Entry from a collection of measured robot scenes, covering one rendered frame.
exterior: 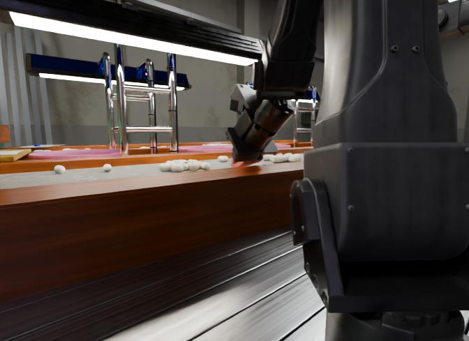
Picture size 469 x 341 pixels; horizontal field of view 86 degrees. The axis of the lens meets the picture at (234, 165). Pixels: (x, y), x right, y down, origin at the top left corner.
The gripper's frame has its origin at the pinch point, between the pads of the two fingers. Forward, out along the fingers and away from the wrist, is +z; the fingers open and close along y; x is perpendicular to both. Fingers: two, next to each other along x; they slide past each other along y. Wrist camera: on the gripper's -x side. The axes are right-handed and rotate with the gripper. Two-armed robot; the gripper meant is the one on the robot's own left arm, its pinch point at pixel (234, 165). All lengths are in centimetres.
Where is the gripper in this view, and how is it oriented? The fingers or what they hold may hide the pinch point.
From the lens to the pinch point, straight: 57.2
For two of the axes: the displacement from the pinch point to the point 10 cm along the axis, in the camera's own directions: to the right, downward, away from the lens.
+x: 3.5, 8.2, -4.4
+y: -8.4, 0.7, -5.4
